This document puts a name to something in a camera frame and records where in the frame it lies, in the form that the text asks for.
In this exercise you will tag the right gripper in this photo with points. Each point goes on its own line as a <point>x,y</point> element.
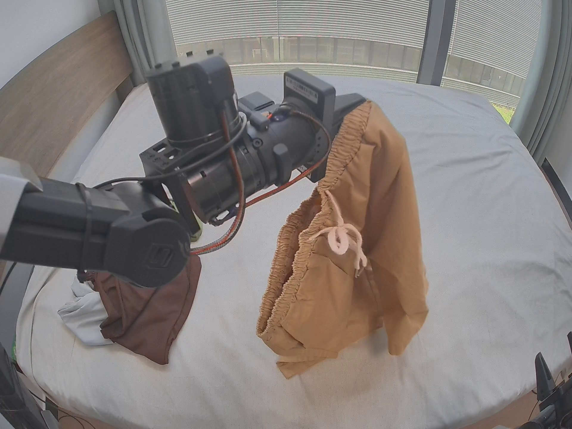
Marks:
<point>561,411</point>

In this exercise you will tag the grey-green curtain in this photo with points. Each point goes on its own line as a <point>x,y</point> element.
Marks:
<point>554,83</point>
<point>134,25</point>

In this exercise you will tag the tan shorts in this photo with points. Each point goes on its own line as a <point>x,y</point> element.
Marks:
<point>357,239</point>

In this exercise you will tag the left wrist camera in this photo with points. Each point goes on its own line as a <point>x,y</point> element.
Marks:
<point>257,102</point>

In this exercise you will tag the brown shorts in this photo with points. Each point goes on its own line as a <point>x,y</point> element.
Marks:
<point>147,311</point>

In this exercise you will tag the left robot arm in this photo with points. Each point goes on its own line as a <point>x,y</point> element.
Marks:
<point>111,221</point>

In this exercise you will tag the window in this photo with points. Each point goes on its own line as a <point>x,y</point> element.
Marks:
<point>357,16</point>

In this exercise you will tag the white garment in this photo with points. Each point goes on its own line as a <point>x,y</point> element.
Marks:
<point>85,320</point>

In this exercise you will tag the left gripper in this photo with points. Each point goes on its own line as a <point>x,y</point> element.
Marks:
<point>290,145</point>

